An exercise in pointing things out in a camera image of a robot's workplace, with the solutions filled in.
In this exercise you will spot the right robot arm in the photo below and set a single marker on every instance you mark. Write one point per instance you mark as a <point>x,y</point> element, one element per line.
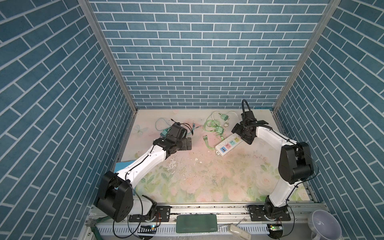
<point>295,162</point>

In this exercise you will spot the green charger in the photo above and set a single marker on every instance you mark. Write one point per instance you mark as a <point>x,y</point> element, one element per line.
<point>219,130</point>
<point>224,117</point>

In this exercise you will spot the blue sheet at left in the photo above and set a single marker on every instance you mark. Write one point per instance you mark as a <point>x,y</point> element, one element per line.
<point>123,166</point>

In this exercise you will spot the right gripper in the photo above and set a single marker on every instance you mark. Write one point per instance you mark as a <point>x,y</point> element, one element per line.
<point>237,128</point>

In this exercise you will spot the white power strip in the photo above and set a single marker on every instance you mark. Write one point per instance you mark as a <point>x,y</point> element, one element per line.
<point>228,144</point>

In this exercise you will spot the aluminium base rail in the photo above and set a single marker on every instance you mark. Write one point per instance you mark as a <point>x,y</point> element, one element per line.
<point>100,227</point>

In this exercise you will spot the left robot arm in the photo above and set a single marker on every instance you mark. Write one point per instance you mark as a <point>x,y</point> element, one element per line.
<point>117,197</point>

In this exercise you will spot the green charger far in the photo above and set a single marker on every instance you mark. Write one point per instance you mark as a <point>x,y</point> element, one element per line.
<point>224,117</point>

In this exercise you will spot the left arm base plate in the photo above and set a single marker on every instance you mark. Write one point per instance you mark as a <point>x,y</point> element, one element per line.
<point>161,211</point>

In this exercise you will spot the green box on rail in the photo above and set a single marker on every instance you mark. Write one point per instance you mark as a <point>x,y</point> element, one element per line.
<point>204,223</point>

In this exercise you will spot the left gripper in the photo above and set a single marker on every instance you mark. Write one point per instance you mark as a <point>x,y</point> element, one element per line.
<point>185,146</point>

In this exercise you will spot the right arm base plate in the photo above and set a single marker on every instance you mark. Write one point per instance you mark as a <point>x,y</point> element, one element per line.
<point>258,212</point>

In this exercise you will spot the white small device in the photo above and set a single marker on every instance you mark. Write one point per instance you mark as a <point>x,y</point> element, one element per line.
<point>238,232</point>

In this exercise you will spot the teal charger lower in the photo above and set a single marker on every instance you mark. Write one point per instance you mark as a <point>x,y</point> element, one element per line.
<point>164,132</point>

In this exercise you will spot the green charger near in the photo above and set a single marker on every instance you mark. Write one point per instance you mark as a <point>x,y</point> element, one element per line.
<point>219,130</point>

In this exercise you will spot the white bowl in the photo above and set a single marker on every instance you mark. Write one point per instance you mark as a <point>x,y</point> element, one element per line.
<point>324,226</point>

